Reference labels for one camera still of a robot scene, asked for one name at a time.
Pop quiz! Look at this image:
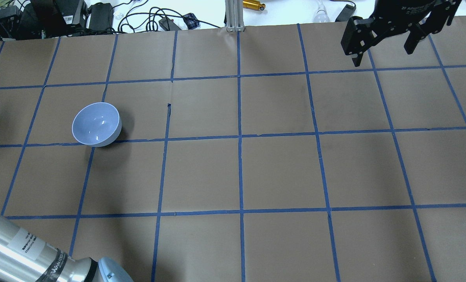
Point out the light blue bowl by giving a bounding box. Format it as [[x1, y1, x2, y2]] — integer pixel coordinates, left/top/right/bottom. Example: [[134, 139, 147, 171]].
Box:
[[71, 102, 122, 147]]

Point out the aluminium frame post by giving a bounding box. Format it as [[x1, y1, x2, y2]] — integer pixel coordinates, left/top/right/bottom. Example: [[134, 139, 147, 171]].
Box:
[[225, 0, 245, 32]]

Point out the black power adapter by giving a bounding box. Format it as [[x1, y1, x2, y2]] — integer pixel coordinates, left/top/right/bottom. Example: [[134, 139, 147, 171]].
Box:
[[335, 4, 356, 22]]

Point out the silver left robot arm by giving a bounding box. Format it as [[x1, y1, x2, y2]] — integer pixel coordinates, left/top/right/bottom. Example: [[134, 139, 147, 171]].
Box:
[[0, 215, 132, 282]]

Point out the white light bulb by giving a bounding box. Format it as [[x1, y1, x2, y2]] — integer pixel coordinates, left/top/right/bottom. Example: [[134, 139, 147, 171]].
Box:
[[313, 0, 330, 23]]

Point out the black electronics box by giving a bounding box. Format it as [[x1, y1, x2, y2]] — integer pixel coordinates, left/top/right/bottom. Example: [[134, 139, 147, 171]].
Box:
[[88, 2, 114, 32]]

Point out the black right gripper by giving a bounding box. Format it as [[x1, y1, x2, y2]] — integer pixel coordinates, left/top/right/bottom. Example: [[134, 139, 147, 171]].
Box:
[[341, 0, 461, 67]]

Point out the black cable bundle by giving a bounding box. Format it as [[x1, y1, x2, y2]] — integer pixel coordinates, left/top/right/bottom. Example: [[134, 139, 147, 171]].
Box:
[[117, 0, 221, 33]]

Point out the gold cylinder tool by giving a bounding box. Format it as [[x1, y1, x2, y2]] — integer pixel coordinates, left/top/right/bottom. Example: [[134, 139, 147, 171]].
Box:
[[243, 0, 266, 11]]

